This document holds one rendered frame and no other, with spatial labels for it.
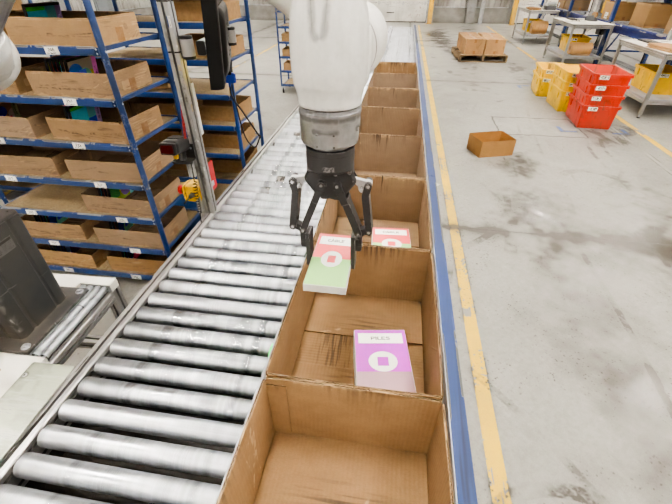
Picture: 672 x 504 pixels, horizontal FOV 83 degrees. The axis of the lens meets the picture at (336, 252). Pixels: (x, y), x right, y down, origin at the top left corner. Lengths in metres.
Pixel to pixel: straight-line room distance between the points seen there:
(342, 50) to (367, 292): 0.65
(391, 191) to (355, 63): 0.79
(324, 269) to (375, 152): 1.03
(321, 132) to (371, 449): 0.55
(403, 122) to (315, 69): 1.52
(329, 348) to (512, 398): 1.29
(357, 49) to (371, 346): 0.55
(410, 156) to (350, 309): 0.86
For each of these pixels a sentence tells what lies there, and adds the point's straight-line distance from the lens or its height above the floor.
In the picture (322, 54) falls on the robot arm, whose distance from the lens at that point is 0.52.
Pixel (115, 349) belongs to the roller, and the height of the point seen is 0.74.
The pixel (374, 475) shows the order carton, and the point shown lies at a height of 0.89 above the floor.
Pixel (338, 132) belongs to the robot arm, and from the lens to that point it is 0.55.
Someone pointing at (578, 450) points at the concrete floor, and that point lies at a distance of 2.02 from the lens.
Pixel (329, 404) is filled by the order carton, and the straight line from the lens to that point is 0.69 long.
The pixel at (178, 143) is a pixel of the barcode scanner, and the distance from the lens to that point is 1.55.
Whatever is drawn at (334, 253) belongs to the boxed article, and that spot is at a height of 1.15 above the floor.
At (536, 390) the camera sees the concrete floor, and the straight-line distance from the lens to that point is 2.12.
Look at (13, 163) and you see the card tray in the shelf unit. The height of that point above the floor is 0.80.
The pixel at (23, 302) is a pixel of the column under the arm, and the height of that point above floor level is 0.85.
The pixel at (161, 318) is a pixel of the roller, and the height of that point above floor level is 0.74.
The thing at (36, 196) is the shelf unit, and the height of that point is 0.54.
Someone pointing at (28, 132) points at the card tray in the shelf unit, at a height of 0.97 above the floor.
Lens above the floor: 1.58
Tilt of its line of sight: 36 degrees down
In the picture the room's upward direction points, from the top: straight up
